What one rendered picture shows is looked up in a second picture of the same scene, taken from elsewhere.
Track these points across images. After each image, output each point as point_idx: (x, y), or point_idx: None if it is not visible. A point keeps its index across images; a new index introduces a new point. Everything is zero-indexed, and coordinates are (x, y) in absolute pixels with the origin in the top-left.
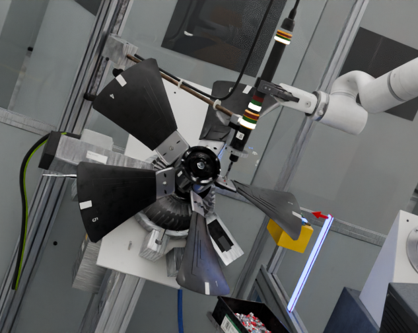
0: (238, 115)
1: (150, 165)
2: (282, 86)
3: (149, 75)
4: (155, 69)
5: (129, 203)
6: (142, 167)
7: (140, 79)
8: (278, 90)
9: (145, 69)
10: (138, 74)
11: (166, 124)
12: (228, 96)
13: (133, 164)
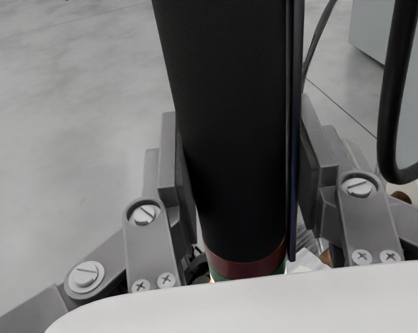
0: (301, 269)
1: (315, 253)
2: (271, 275)
3: (315, 36)
4: (323, 19)
5: (185, 268)
6: (304, 245)
7: (310, 45)
8: (99, 250)
9: (322, 17)
10: (315, 31)
11: None
12: (380, 172)
13: (300, 228)
